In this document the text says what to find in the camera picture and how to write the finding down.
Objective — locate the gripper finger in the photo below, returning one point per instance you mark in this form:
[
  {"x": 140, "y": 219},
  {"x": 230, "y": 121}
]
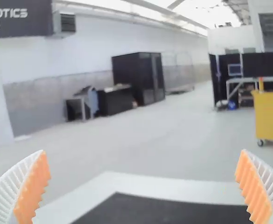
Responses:
[
  {"x": 13, "y": 189},
  {"x": 260, "y": 186}
]

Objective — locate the yellow wheeled cart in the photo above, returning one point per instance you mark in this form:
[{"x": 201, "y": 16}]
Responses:
[{"x": 270, "y": 116}]

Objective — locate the blue bucket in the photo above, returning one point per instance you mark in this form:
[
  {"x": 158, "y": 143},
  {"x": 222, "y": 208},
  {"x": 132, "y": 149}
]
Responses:
[{"x": 232, "y": 105}]

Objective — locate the wooden shelf unit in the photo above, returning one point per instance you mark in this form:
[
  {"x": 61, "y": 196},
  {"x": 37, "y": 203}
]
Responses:
[{"x": 246, "y": 95}]

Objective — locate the black mat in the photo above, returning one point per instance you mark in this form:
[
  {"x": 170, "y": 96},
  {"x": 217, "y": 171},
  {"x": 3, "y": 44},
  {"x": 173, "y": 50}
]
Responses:
[{"x": 150, "y": 210}]

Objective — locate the grey tilted metal stand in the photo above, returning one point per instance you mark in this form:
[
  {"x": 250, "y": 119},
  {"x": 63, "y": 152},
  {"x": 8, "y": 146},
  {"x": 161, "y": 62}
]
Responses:
[{"x": 91, "y": 100}]

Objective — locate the computer monitor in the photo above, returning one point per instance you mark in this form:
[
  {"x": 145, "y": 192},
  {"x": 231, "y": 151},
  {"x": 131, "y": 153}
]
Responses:
[{"x": 234, "y": 69}]

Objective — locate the black partition panel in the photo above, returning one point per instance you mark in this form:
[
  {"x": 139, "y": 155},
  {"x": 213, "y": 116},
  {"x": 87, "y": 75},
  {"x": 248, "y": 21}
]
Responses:
[{"x": 222, "y": 70}]

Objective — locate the low black cabinet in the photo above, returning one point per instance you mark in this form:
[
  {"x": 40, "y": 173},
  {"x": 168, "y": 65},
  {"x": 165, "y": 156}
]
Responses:
[{"x": 118, "y": 102}]

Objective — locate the tall black cabinet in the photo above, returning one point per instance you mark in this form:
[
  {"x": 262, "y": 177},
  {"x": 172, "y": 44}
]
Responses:
[{"x": 136, "y": 74}]

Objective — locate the grey metal frame table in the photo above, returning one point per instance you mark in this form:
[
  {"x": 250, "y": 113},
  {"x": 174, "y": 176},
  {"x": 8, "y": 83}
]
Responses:
[{"x": 243, "y": 80}]

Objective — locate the black wall sign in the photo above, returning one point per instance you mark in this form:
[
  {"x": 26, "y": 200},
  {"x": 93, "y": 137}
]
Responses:
[{"x": 10, "y": 28}]

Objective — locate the grey wall ventilation unit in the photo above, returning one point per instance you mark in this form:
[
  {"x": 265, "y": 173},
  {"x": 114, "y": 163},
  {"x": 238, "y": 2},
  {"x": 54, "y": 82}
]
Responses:
[{"x": 65, "y": 23}]

